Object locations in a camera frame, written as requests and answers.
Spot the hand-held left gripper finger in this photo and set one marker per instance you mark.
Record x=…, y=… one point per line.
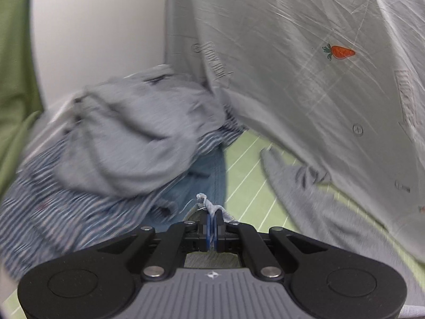
x=208, y=231
x=216, y=232

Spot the light grey t-shirt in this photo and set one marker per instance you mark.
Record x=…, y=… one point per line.
x=315, y=212

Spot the blue denim shorts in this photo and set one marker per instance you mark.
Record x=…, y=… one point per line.
x=202, y=179

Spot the blue plaid shirt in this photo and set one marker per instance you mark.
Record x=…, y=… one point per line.
x=49, y=212

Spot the grey carrot print sheet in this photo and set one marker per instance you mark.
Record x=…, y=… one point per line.
x=282, y=73

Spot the green cloth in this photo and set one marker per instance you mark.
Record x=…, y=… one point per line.
x=13, y=73

